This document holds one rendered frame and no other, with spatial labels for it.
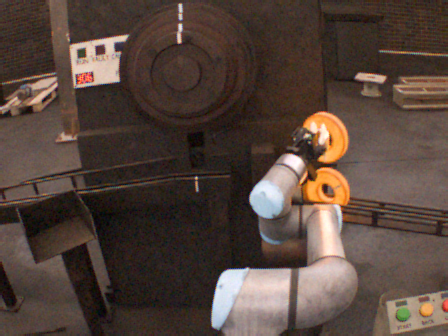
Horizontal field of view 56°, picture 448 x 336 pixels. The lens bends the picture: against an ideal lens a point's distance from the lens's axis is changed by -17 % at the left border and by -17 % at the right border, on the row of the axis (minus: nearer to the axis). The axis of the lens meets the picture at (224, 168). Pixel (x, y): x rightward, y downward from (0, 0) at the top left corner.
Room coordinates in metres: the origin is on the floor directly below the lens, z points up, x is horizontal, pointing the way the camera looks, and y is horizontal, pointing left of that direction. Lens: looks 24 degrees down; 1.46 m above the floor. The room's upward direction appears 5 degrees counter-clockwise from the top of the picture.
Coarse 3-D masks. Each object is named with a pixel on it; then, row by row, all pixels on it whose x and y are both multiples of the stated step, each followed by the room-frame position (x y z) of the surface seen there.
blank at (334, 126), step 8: (312, 120) 1.40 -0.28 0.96; (320, 120) 1.38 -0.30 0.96; (328, 120) 1.37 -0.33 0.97; (336, 120) 1.36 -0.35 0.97; (320, 128) 1.39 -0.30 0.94; (328, 128) 1.37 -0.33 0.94; (336, 128) 1.35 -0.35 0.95; (344, 128) 1.36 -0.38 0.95; (336, 136) 1.35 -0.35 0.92; (344, 136) 1.34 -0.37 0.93; (336, 144) 1.35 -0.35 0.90; (344, 144) 1.33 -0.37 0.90; (328, 152) 1.37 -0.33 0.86; (336, 152) 1.35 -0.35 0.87; (344, 152) 1.36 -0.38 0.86; (320, 160) 1.38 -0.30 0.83; (328, 160) 1.37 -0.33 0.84
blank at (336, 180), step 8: (328, 168) 1.42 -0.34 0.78; (320, 176) 1.41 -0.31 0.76; (328, 176) 1.39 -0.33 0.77; (336, 176) 1.38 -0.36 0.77; (312, 184) 1.43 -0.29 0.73; (320, 184) 1.41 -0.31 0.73; (336, 184) 1.37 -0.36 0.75; (344, 184) 1.36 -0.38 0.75; (312, 192) 1.43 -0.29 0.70; (320, 192) 1.43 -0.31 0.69; (336, 192) 1.37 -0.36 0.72; (344, 192) 1.35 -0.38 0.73; (320, 200) 1.41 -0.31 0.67; (328, 200) 1.40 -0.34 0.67; (336, 200) 1.37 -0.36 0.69; (344, 200) 1.35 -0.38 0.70
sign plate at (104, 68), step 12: (120, 36) 1.75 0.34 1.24; (72, 48) 1.75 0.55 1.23; (84, 48) 1.75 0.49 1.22; (108, 48) 1.74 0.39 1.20; (72, 60) 1.75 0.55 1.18; (84, 60) 1.75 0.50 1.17; (96, 60) 1.75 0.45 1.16; (108, 60) 1.74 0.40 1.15; (84, 72) 1.75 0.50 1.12; (96, 72) 1.75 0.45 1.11; (108, 72) 1.74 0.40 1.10; (84, 84) 1.75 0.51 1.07; (96, 84) 1.75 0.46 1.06
